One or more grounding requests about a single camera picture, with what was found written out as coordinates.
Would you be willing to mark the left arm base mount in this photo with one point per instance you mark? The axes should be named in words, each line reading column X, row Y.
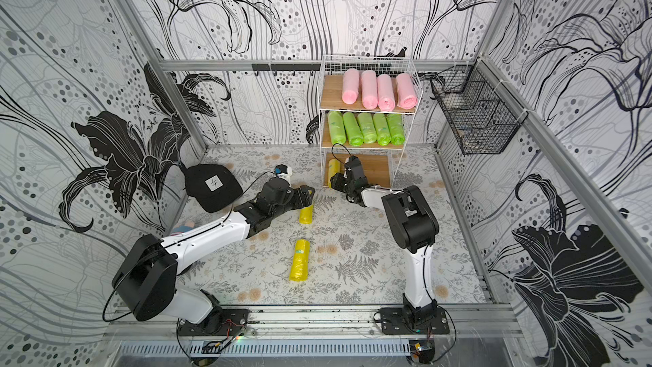
column 219, row 322

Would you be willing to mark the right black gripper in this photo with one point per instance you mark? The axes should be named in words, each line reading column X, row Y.
column 344, row 181

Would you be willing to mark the black wire wall basket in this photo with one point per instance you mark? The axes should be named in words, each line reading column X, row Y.
column 479, row 119

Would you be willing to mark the yellow roll front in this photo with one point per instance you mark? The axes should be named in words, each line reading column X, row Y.
column 299, row 267

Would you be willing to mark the green roll sideways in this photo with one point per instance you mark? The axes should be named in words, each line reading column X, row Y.
column 396, row 129

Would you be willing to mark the pink plush toy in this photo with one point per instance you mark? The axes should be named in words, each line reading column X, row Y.
column 183, row 228

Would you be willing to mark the pale green roll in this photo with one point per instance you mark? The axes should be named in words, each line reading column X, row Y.
column 366, row 124

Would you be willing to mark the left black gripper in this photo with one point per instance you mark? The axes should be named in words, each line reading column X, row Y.
column 306, row 199

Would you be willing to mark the pink roll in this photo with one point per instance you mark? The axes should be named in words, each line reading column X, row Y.
column 350, row 86
column 385, row 90
column 370, row 98
column 407, row 97

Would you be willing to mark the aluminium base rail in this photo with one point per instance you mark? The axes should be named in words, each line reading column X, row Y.
column 285, row 322

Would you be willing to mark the white slotted cable duct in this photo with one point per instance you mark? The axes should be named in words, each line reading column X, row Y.
column 271, row 348

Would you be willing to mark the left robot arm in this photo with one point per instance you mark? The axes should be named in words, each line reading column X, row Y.
column 146, row 280

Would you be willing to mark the white wire three-tier shelf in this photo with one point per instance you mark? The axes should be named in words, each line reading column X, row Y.
column 380, row 163

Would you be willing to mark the green roll dark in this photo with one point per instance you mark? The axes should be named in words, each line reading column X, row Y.
column 354, row 133

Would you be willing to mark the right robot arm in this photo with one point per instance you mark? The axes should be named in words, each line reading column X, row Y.
column 414, row 228

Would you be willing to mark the green roll front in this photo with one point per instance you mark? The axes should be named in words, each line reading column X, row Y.
column 382, row 129

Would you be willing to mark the black cap with label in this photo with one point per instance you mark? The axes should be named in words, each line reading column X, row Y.
column 213, row 186

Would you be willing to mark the yellow roll with label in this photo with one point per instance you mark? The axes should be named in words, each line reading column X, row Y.
column 334, row 167

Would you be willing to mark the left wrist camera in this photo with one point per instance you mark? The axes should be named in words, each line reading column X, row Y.
column 284, row 172

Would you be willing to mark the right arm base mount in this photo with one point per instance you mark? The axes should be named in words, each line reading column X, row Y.
column 398, row 321

